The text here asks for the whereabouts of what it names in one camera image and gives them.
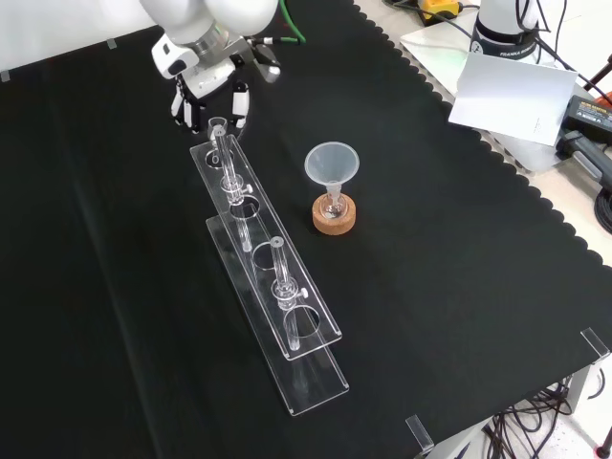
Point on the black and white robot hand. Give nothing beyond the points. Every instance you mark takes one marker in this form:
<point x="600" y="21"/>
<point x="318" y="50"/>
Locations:
<point x="205" y="79"/>

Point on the clear weighing funnel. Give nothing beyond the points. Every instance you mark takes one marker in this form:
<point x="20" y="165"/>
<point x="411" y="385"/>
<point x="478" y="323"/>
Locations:
<point x="216" y="123"/>

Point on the translucent plastic funnel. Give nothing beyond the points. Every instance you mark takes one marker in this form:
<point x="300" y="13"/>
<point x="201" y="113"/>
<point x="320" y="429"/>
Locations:
<point x="332" y="162"/>

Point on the clear acrylic funnel stand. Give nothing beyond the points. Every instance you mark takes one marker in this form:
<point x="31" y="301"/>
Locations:
<point x="277" y="287"/>

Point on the small round-bottom glass flask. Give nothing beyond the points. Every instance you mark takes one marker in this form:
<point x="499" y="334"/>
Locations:
<point x="334" y="206"/>

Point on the black cloth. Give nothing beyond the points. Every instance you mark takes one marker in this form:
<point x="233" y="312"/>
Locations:
<point x="119" y="287"/>

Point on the pale board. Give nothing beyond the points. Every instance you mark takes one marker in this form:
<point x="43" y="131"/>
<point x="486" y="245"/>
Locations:
<point x="430" y="48"/>

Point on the yellow stop button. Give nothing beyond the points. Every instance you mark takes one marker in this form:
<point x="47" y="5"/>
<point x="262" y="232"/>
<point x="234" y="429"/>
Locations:
<point x="437" y="10"/>

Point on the white paper sheet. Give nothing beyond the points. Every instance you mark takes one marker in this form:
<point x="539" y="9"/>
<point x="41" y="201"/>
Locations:
<point x="511" y="95"/>

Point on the black power adapter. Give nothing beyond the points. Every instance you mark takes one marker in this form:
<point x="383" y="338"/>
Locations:
<point x="590" y="112"/>

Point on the clear acrylic cloth clip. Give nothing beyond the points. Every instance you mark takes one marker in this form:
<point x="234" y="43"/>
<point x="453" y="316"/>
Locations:
<point x="595" y="342"/>
<point x="420" y="435"/>

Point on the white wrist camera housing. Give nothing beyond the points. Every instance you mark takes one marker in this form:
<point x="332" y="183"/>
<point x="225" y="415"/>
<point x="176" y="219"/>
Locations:
<point x="172" y="55"/>

